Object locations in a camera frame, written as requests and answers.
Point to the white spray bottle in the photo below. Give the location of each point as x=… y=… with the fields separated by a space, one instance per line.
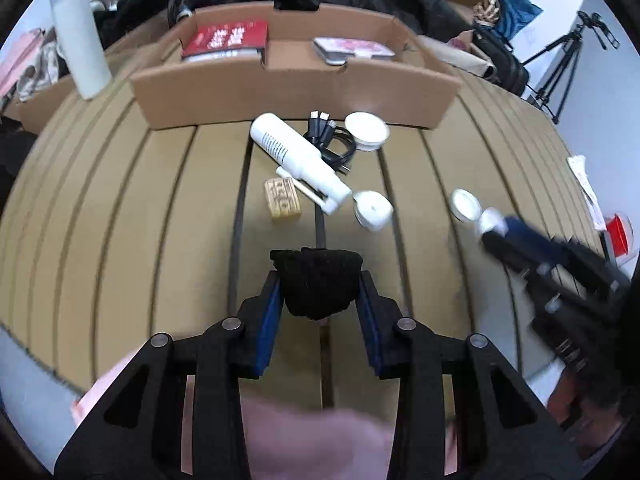
x=300 y=159

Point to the red object at right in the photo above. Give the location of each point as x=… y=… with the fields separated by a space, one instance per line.
x=618 y=238

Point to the person's left hand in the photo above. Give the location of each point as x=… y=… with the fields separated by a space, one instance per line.
x=287 y=443

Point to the wicker ball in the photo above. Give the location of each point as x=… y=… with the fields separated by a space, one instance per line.
x=487 y=12

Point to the blue bag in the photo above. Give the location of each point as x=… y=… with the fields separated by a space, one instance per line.
x=514 y=15

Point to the black cloth pouch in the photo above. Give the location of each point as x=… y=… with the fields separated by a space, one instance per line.
x=317 y=282

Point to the small wooden carved block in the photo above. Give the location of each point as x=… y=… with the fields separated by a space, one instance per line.
x=282 y=200

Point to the large white round lid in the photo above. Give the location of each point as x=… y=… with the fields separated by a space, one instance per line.
x=369 y=131

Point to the shallow cardboard tray box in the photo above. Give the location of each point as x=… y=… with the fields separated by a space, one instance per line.
x=290 y=79

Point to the red printed box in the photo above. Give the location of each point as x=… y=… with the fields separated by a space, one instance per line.
x=228 y=40

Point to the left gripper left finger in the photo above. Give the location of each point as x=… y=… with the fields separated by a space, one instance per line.
x=135 y=429

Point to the pink backpack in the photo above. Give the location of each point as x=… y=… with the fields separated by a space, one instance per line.
x=20 y=55

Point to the small white round jar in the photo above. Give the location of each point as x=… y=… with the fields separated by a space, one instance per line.
x=464 y=206

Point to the white paper receipt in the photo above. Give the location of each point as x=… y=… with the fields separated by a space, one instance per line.
x=577 y=166

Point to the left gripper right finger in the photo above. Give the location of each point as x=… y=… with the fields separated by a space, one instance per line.
x=504 y=431

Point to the large cardboard box left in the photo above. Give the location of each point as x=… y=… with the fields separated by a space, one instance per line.
x=37 y=111

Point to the white thermos bottle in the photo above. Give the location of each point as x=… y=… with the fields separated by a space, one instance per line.
x=80 y=45

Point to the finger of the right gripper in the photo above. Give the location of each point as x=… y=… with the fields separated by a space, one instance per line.
x=516 y=244

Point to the beige clothes pile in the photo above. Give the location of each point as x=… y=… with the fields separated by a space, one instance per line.
x=43 y=71

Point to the camera tripod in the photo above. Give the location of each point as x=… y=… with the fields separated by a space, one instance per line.
x=571 y=46

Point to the slatted folding table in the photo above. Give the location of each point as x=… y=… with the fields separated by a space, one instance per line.
x=113 y=231

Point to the pink printed pouch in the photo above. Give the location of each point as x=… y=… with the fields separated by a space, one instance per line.
x=337 y=51

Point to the person's right hand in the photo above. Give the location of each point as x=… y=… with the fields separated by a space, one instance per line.
x=591 y=425

